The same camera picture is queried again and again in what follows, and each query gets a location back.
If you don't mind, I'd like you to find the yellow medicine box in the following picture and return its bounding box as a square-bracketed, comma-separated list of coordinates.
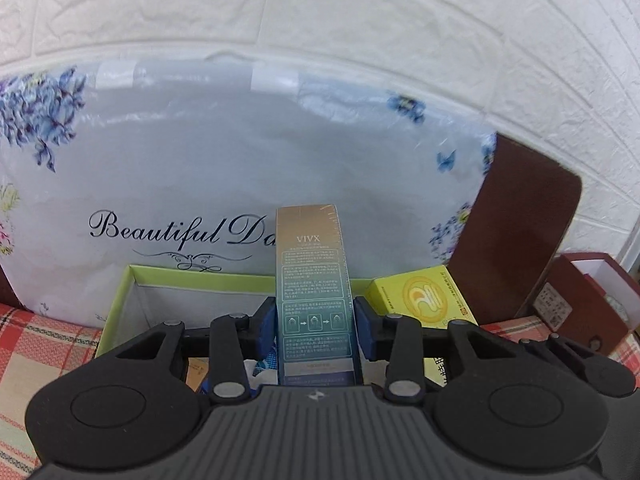
[364, 267, 478, 331]

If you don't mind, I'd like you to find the teal gradient tall box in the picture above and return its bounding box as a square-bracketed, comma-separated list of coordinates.
[276, 204, 366, 388]

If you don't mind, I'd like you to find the brown cardboard box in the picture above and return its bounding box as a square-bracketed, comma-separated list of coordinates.
[532, 252, 640, 358]

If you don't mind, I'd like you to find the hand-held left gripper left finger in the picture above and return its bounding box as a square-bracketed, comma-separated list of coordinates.
[115, 296, 278, 403]

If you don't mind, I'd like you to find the plaid bed sheet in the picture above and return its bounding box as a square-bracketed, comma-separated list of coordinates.
[0, 302, 640, 480]

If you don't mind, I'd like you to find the large green cardboard box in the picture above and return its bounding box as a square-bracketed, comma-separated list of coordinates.
[95, 264, 451, 391]

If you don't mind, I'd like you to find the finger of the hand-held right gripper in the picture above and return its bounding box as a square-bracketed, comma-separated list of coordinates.
[520, 332, 608, 366]

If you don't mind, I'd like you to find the brown bed headboard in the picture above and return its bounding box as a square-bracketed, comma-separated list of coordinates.
[0, 132, 583, 331]

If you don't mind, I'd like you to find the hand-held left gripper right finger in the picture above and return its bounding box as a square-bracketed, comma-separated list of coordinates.
[352, 296, 523, 401]

